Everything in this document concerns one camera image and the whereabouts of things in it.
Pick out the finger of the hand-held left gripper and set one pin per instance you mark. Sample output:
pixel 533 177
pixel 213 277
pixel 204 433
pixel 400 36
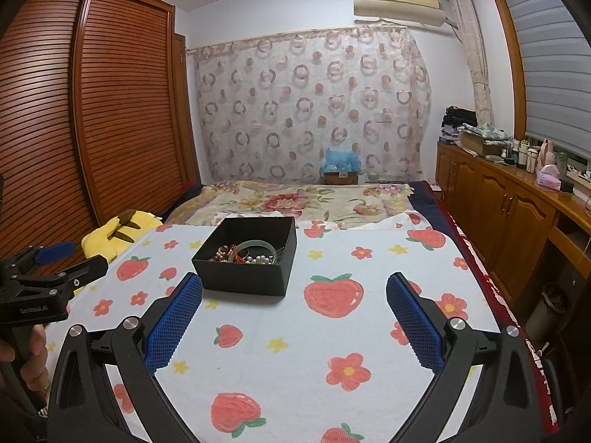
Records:
pixel 87 267
pixel 55 251

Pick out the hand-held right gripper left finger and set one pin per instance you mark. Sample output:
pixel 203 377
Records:
pixel 171 323

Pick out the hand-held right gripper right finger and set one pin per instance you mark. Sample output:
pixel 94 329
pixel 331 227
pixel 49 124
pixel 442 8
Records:
pixel 415 327

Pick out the black storage box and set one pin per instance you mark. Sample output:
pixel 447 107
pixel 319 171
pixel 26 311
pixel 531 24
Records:
pixel 249 281

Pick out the pale green jade bangle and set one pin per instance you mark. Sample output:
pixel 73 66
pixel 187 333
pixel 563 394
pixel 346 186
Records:
pixel 263 240

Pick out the person's left hand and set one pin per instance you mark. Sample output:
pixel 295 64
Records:
pixel 37 360

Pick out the yellow plush toy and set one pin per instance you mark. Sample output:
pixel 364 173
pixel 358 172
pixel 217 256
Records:
pixel 99 242

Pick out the dark red bed sheet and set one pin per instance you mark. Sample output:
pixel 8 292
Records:
pixel 485 258

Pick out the strawberry printed blanket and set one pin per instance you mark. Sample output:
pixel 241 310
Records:
pixel 286 332

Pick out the grey waste bin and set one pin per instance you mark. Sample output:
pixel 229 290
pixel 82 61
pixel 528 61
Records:
pixel 547 309

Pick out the wooden cabinet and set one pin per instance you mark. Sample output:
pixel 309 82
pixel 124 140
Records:
pixel 485 194

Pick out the wooden slatted wardrobe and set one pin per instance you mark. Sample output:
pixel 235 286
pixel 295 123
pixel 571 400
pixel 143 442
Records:
pixel 115 101

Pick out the small brown cardboard box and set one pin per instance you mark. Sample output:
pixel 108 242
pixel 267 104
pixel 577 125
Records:
pixel 339 178

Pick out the blue bag on box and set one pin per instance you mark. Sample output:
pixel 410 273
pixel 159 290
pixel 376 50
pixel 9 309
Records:
pixel 339 159

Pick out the flat cardboard box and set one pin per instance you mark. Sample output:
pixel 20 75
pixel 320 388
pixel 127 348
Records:
pixel 475 145

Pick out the pink tissue box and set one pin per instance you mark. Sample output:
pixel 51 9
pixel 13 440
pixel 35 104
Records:
pixel 548 177

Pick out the white bottle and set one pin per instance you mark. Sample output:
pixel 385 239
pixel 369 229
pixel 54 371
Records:
pixel 523 154

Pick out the green patterned cloth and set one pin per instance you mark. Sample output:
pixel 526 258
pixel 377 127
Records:
pixel 489 131

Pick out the pile of folded clothes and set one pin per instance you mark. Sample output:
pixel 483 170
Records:
pixel 457 117

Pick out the pink figurine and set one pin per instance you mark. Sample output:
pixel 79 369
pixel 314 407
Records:
pixel 547 152

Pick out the circle patterned curtain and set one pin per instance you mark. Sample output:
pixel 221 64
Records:
pixel 300 115

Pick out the beige tied curtain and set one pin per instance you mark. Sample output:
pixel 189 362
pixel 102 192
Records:
pixel 478 64

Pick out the grey window blind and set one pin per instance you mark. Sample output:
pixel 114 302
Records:
pixel 549 55

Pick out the wooden window frame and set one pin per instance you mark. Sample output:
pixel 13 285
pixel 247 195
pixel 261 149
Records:
pixel 505 46

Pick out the wall air conditioner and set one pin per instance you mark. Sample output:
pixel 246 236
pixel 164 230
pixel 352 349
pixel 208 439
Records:
pixel 397 4

